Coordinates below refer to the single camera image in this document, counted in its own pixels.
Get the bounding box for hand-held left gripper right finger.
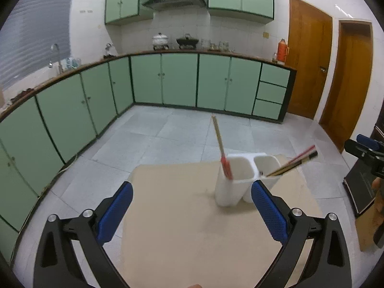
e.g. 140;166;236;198
251;180;353;288

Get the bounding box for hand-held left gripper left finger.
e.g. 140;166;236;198
34;181;134;288

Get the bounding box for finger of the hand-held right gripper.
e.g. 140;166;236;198
356;134;384;151
344;139;372;157

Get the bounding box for plain bamboo chopstick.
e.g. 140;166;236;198
266;160;303;177

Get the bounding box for white two-compartment utensil holder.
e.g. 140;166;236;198
214;153;290;207

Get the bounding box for wooden chopstick red patterned end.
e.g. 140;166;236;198
289;145;316;164

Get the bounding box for black chopstick silver end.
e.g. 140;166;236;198
265;151;318;177

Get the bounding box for red-handled wooden chopstick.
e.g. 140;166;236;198
212;115;234;181

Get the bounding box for black glass-front appliance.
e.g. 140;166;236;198
343;123;384;218

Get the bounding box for plain wooden door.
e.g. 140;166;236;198
318;20;374;153

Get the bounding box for green base cabinet run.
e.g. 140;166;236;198
0;51;297;264

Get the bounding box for red thermos flask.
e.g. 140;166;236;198
276;38;290;64

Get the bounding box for chrome sink faucet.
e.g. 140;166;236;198
49;43;64;74

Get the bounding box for row of glass jars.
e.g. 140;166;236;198
200;38;233;51

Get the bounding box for white cooking pot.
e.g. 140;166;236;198
152;32;169;50

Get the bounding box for black wok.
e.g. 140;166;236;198
176;34;198;49

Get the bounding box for window blinds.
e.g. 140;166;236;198
0;0;75;87

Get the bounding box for black range hood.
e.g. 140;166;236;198
142;0;207;10

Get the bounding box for wooden door with handle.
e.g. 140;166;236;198
286;0;333;120

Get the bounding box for narrow green wall cabinet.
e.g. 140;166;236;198
104;0;154;26

